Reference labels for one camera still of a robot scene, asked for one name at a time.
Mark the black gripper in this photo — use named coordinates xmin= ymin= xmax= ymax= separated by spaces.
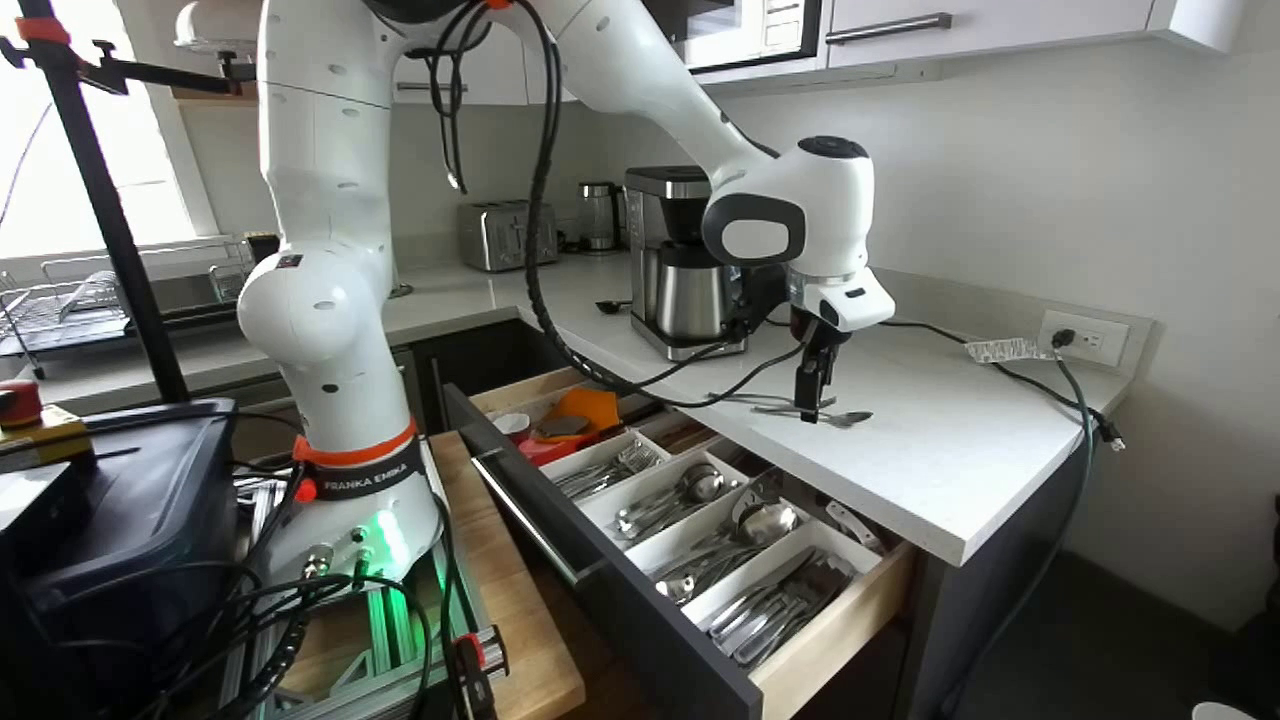
xmin=787 ymin=300 xmax=851 ymax=428

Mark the dark wooden kitchen drawer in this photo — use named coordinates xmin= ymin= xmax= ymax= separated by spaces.
xmin=437 ymin=360 xmax=929 ymax=720

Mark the steel drawer bar handle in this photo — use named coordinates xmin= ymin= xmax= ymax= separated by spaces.
xmin=465 ymin=441 xmax=620 ymax=590

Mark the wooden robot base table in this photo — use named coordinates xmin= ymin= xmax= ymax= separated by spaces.
xmin=271 ymin=428 xmax=591 ymax=720

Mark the large steel serving spoon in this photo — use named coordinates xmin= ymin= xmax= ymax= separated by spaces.
xmin=656 ymin=494 xmax=814 ymax=604

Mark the stainless steel coffee carafe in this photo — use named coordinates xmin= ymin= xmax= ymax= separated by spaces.
xmin=642 ymin=244 xmax=733 ymax=346

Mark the white cutlery organiser tray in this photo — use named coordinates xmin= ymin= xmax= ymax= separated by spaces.
xmin=535 ymin=419 xmax=898 ymax=676

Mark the red orange plastic container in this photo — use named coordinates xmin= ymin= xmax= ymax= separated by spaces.
xmin=519 ymin=383 xmax=629 ymax=466

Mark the stainless steel table knife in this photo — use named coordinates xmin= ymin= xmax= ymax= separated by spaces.
xmin=710 ymin=556 xmax=855 ymax=666

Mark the black steel coffee maker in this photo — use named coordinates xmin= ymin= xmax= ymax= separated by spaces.
xmin=620 ymin=159 xmax=751 ymax=364

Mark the stainless steel kettle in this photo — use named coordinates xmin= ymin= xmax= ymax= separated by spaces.
xmin=573 ymin=176 xmax=631 ymax=255

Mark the dark base cabinet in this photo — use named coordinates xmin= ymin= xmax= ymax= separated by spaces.
xmin=395 ymin=316 xmax=1089 ymax=720

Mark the small round lidded jar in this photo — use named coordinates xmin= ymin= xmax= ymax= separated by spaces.
xmin=485 ymin=406 xmax=542 ymax=446

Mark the stainless steel toaster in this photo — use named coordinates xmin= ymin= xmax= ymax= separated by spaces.
xmin=456 ymin=197 xmax=563 ymax=278

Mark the stainless steel microwave oven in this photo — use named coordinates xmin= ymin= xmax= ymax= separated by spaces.
xmin=647 ymin=0 xmax=830 ymax=79

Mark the wide white cabinet door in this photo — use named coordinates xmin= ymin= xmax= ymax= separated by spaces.
xmin=816 ymin=0 xmax=1253 ymax=70

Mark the black equipment case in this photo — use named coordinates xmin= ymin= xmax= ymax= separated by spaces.
xmin=0 ymin=397 xmax=244 ymax=720

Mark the grey dish rack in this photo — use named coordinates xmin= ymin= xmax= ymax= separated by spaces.
xmin=0 ymin=235 xmax=262 ymax=360

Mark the white framed window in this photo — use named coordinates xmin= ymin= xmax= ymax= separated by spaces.
xmin=0 ymin=0 xmax=225 ymax=264

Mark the red emergency stop button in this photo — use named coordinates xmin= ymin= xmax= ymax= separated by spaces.
xmin=0 ymin=375 xmax=54 ymax=437

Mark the thin black appliance cord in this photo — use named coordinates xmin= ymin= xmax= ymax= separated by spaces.
xmin=874 ymin=316 xmax=983 ymax=360

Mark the white wall outlet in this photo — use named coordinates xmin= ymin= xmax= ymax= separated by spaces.
xmin=1031 ymin=305 xmax=1135 ymax=372

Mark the black hanging power cord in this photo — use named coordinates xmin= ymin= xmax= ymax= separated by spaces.
xmin=934 ymin=332 xmax=1127 ymax=720

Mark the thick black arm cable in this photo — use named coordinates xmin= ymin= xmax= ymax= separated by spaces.
xmin=404 ymin=0 xmax=814 ymax=415

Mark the long steel cabinet handle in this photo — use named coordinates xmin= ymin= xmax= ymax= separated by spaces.
xmin=824 ymin=7 xmax=959 ymax=49

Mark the black base cable bundle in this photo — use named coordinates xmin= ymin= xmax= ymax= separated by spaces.
xmin=131 ymin=511 xmax=519 ymax=720

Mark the black camera tripod stand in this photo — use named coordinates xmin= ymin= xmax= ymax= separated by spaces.
xmin=0 ymin=0 xmax=262 ymax=403

